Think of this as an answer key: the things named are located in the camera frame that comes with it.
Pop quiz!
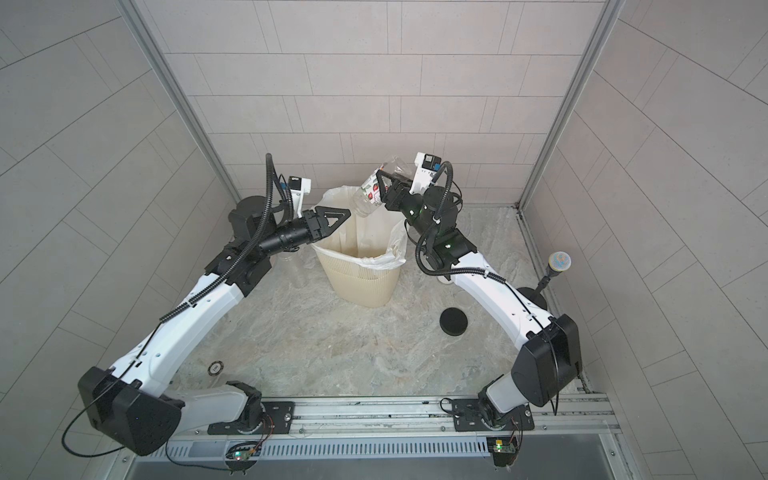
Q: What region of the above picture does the white lidded glass jar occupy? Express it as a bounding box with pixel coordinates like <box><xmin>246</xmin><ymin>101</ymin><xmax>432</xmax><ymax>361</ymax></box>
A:
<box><xmin>351</xmin><ymin>156</ymin><xmax>414</xmax><ymax>217</ymax></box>

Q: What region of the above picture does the right green circuit board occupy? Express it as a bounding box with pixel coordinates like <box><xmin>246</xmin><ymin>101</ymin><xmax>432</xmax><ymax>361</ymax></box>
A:
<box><xmin>486</xmin><ymin>436</ymin><xmax>520</xmax><ymax>468</ymax></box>

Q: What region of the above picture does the right black corrugated cable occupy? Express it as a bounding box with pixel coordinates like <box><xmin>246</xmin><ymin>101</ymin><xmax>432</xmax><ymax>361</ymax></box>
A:
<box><xmin>413</xmin><ymin>160</ymin><xmax>511</xmax><ymax>286</ymax></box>

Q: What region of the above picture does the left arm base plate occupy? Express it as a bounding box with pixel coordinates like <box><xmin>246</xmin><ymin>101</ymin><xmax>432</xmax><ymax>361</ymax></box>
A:
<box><xmin>207</xmin><ymin>401</ymin><xmax>296</xmax><ymax>435</ymax></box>

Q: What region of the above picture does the left black corrugated cable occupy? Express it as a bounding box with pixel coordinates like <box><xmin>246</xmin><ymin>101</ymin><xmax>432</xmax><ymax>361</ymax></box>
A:
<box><xmin>158</xmin><ymin>152</ymin><xmax>295</xmax><ymax>323</ymax></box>

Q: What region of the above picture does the left green circuit board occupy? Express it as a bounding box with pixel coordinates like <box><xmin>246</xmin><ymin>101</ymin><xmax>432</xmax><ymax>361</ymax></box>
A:
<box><xmin>225</xmin><ymin>441</ymin><xmax>262</xmax><ymax>462</ymax></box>

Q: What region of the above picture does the black corrugated cable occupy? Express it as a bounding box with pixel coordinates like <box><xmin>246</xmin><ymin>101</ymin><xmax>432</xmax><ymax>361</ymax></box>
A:
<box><xmin>158</xmin><ymin>152</ymin><xmax>295</xmax><ymax>323</ymax></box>
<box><xmin>413</xmin><ymin>160</ymin><xmax>511</xmax><ymax>286</ymax></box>

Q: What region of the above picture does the cream woven waste bin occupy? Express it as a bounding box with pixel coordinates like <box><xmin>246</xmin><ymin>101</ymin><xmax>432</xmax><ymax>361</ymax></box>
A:
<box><xmin>313</xmin><ymin>246</ymin><xmax>405</xmax><ymax>308</ymax></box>

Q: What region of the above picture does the white plastic bin liner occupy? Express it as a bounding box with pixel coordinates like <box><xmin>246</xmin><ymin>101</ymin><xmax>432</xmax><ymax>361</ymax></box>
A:
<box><xmin>312</xmin><ymin>186</ymin><xmax>408</xmax><ymax>272</ymax></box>

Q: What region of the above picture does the black round jar lid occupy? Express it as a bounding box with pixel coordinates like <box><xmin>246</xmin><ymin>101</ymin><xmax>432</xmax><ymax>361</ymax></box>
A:
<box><xmin>439</xmin><ymin>307</ymin><xmax>468</xmax><ymax>337</ymax></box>

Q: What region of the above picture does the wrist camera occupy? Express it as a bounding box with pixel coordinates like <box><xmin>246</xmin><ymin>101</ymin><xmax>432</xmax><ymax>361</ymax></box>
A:
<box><xmin>409</xmin><ymin>152</ymin><xmax>442</xmax><ymax>194</ymax></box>
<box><xmin>287</xmin><ymin>176</ymin><xmax>311</xmax><ymax>218</ymax></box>

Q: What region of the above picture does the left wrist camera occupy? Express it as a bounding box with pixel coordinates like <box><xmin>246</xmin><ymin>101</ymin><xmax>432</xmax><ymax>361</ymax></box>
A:
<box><xmin>287</xmin><ymin>176</ymin><xmax>311</xmax><ymax>218</ymax></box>

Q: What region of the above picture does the green circuit board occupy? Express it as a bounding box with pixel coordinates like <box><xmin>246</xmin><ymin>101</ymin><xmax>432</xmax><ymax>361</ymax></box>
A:
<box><xmin>225</xmin><ymin>441</ymin><xmax>262</xmax><ymax>462</ymax></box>
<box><xmin>486</xmin><ymin>436</ymin><xmax>520</xmax><ymax>468</ymax></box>

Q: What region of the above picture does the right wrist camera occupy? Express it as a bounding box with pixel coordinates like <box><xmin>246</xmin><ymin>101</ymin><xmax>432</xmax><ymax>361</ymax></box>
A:
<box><xmin>409</xmin><ymin>152</ymin><xmax>442</xmax><ymax>194</ymax></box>

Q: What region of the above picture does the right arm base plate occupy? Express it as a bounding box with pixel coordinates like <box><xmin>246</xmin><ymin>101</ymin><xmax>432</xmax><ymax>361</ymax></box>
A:
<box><xmin>440</xmin><ymin>398</ymin><xmax>535</xmax><ymax>432</ymax></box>

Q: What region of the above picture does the aluminium mounting rail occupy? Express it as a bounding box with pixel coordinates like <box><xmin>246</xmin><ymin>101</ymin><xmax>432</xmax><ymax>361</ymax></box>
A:
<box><xmin>172</xmin><ymin>394</ymin><xmax>621</xmax><ymax>441</ymax></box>

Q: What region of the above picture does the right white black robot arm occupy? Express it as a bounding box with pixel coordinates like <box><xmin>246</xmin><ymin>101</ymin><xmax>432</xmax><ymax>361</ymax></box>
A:
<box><xmin>374</xmin><ymin>163</ymin><xmax>583</xmax><ymax>429</ymax></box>

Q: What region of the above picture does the black stand with round top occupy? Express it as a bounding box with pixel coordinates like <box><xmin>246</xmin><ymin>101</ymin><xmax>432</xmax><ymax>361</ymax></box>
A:
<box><xmin>518</xmin><ymin>251</ymin><xmax>572</xmax><ymax>310</ymax></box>

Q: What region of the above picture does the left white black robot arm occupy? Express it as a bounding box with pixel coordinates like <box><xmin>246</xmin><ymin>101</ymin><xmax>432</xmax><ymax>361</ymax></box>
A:
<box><xmin>78</xmin><ymin>196</ymin><xmax>351</xmax><ymax>456</ymax></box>

